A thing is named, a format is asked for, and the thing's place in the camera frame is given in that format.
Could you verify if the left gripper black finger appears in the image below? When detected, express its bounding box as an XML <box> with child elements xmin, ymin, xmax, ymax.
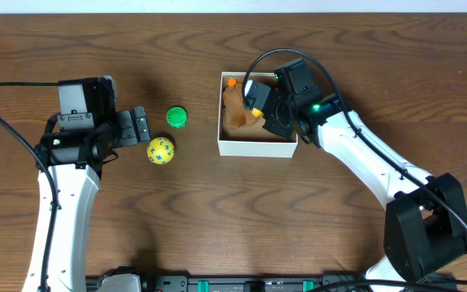
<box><xmin>132</xmin><ymin>106</ymin><xmax>151</xmax><ymax>143</ymax></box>
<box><xmin>117</xmin><ymin>110</ymin><xmax>138</xmax><ymax>147</ymax></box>

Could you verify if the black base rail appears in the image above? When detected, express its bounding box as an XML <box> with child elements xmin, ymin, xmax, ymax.
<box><xmin>85</xmin><ymin>267</ymin><xmax>457</xmax><ymax>292</ymax></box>

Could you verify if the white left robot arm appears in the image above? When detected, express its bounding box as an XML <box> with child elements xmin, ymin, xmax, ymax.
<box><xmin>23</xmin><ymin>75</ymin><xmax>151</xmax><ymax>291</ymax></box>

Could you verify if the white cardboard box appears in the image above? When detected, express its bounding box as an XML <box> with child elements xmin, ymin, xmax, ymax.
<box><xmin>216</xmin><ymin>71</ymin><xmax>298</xmax><ymax>158</ymax></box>

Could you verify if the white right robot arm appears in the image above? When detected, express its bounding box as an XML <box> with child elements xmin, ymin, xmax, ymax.
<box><xmin>243</xmin><ymin>58</ymin><xmax>467</xmax><ymax>291</ymax></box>

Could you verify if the green ridged toy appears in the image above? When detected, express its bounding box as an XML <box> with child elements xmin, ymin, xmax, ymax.
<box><xmin>165</xmin><ymin>106</ymin><xmax>188</xmax><ymax>128</ymax></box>

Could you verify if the brown plush toy with carrot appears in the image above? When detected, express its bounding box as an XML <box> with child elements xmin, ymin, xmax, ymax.
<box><xmin>222</xmin><ymin>78</ymin><xmax>265</xmax><ymax>131</ymax></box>

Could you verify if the yellow ball with blue marks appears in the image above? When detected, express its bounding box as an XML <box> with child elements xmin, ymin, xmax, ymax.
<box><xmin>147</xmin><ymin>137</ymin><xmax>175</xmax><ymax>165</ymax></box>

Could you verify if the yellow rubber duck toy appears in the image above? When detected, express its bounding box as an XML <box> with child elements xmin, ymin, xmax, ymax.
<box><xmin>251</xmin><ymin>108</ymin><xmax>263</xmax><ymax>117</ymax></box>

